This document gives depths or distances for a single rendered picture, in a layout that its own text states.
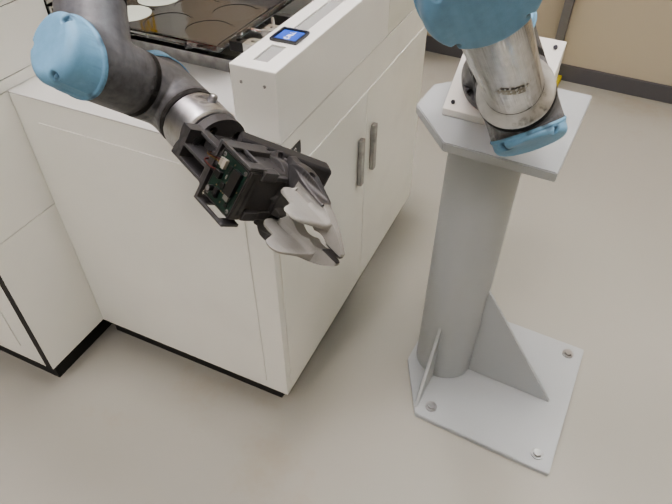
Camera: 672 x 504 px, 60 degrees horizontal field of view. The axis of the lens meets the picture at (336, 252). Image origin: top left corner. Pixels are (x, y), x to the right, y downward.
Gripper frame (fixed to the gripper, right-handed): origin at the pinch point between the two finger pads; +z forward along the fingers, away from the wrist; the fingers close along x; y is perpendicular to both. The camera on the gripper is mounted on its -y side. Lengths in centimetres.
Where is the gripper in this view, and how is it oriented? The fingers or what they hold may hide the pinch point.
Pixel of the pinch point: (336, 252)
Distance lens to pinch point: 57.8
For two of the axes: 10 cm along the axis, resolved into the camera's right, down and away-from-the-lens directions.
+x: 4.9, -7.8, -4.0
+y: -6.0, 0.3, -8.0
